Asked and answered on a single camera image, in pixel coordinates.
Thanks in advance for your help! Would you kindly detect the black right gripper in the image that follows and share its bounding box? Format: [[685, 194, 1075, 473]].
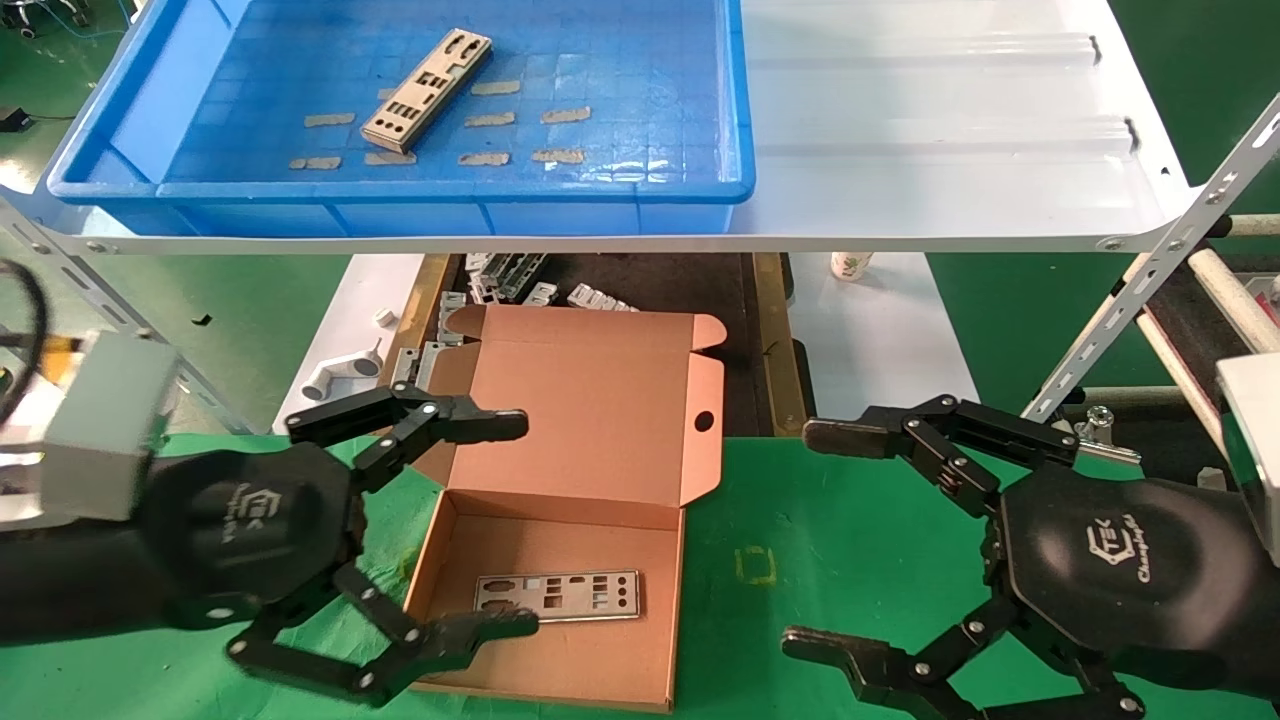
[[783, 393, 1280, 720]]

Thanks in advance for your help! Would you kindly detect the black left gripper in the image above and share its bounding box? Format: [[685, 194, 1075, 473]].
[[0, 382, 541, 707]]

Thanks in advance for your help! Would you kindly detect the perforated metal shield plate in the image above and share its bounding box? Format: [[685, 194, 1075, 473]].
[[360, 28, 494, 154], [473, 570, 642, 627]]

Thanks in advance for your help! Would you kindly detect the open brown cardboard box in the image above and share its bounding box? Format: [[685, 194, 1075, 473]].
[[400, 305, 728, 713]]

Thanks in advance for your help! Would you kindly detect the metal parts pile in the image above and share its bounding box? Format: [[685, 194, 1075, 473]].
[[360, 252, 813, 438]]

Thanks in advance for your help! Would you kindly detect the blue plastic tray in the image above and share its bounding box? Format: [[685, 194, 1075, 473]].
[[45, 0, 756, 238]]

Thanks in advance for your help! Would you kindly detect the green table cloth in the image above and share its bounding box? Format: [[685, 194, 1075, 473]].
[[0, 432, 1280, 720]]

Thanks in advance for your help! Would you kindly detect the white pipe fitting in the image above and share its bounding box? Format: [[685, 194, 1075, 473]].
[[300, 338, 384, 402]]

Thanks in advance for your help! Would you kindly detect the silver binder clip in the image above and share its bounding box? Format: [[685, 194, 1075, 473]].
[[1072, 405, 1143, 467]]

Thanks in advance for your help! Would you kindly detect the grey perforated shelf brace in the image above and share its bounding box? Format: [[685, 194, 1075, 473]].
[[0, 195, 246, 433], [1012, 92, 1280, 426]]

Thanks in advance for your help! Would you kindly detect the white metal shelf board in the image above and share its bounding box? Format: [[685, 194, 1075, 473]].
[[0, 0, 1201, 256]]

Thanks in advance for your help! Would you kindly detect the wheeled chair base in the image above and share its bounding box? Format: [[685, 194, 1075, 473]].
[[0, 0, 93, 39]]

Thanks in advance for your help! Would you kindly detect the long silver metal bracket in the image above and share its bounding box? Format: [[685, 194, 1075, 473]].
[[495, 252, 549, 301]]

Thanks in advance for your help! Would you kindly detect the ribbed silver metal bracket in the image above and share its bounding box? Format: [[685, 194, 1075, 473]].
[[567, 284, 641, 314]]

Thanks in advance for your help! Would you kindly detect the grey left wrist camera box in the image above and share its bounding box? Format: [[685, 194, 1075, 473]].
[[38, 330, 183, 523]]

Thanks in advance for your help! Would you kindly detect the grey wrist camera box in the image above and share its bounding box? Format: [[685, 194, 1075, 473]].
[[38, 330, 183, 523], [1215, 352, 1280, 569]]

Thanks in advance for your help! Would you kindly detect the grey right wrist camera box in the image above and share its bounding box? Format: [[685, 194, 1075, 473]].
[[1215, 352, 1280, 569]]

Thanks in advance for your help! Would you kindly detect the black cable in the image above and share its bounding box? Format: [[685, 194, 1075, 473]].
[[0, 260, 49, 426]]

